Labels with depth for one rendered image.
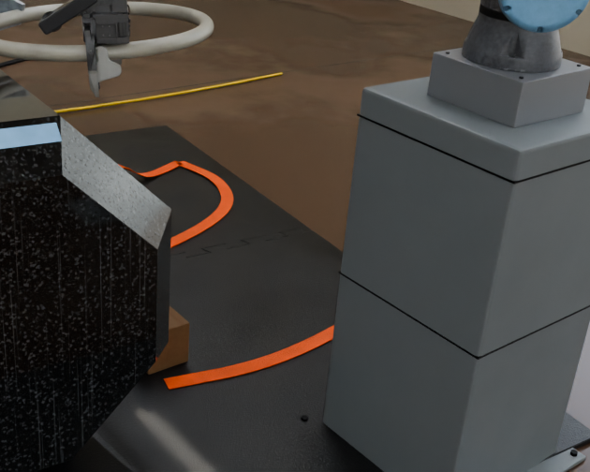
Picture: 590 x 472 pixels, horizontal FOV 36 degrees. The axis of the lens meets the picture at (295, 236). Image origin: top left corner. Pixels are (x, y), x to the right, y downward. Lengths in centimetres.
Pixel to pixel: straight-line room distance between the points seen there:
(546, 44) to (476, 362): 61
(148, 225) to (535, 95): 78
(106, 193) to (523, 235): 78
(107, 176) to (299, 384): 85
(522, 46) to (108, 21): 75
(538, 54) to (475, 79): 12
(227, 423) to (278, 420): 12
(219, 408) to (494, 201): 92
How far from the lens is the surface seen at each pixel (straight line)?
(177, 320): 232
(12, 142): 166
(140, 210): 179
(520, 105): 168
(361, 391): 205
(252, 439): 213
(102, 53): 168
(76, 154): 170
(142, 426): 216
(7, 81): 190
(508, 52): 174
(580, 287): 197
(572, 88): 181
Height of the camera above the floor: 136
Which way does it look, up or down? 26 degrees down
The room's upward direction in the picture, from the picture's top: 5 degrees clockwise
